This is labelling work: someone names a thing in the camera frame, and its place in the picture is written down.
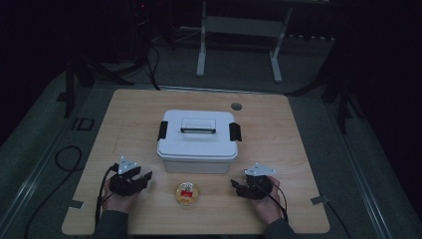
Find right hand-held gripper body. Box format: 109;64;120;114
237;161;278;201

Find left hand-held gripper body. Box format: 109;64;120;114
108;155;143;198

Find white plastic storage box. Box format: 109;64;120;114
161;154;236;175

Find white box lid black latches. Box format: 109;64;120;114
156;109;243;162

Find person's left hand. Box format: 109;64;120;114
102;178;141;214

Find person's right hand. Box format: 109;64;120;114
252;175;284;226

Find black metal stand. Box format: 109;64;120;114
288;33;366;135
62;54;135;120

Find white metal stand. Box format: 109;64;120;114
195;0;294;85

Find left hand-held gripper black cable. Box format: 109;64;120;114
95;163;119;231

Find hand-held gripper black cable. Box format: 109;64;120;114
95;163;119;231
256;180;290;224

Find right hand-held gripper black cable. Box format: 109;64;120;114
256;180;290;224

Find black looped floor cable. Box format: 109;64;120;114
23;144;85;239

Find black hanging cable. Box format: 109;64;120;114
144;43;162;92

